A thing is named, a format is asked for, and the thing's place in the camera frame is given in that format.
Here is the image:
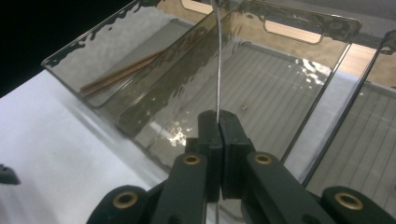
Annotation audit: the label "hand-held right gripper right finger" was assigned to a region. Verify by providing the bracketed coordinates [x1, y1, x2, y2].
[219, 109, 257, 201]

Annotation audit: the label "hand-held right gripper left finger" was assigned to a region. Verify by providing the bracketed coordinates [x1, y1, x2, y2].
[185, 109, 224, 203]

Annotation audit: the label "smoky clear plastic bin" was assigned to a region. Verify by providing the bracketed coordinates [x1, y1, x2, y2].
[301, 29, 396, 220]
[114, 0, 363, 188]
[41, 0, 219, 109]

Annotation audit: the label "silver metal spoon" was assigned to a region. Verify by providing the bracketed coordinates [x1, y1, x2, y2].
[208, 0, 224, 124]

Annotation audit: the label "brown wooden chopstick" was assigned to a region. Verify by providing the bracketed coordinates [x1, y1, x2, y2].
[81, 59, 157, 98]
[78, 49, 166, 91]

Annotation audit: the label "white table cover sheet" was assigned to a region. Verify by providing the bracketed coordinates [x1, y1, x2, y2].
[0, 68, 359, 224]

